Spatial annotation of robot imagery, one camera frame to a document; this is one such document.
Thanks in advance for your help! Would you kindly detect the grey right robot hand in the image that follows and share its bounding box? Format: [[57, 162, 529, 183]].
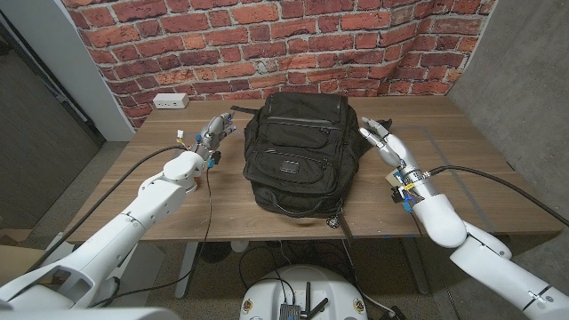
[[358, 116, 421, 175]]

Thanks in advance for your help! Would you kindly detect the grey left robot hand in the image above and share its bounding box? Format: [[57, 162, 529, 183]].
[[194, 111, 237, 161]]

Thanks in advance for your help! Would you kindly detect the black backpack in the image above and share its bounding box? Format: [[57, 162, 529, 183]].
[[229, 92, 393, 245]]

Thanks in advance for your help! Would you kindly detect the white power strip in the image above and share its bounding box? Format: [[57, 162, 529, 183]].
[[153, 92, 190, 110]]

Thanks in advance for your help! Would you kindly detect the red brick print backdrop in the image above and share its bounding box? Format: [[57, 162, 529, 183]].
[[61, 0, 497, 130]]

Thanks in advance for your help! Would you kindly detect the grey table leg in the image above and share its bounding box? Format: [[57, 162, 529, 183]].
[[399, 237, 430, 295]]

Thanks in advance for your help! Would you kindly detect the white table leg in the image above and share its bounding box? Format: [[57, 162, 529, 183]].
[[174, 242, 199, 300]]

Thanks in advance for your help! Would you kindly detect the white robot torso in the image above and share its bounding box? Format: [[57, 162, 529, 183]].
[[239, 265, 369, 320]]

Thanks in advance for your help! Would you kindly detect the black antenna module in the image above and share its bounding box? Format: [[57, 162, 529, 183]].
[[278, 281, 330, 320]]

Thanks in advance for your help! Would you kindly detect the cardboard box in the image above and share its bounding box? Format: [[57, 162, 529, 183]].
[[0, 228, 45, 276]]

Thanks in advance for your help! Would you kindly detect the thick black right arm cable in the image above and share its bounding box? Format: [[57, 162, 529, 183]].
[[429, 164, 569, 228]]

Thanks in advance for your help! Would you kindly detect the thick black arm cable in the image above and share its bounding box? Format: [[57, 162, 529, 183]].
[[429, 164, 569, 228], [26, 145, 186, 273]]

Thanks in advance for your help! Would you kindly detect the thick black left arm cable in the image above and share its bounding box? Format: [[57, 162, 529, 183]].
[[26, 145, 186, 273]]

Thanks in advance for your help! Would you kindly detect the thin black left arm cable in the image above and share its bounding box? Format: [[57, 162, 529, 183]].
[[87, 164, 214, 308]]

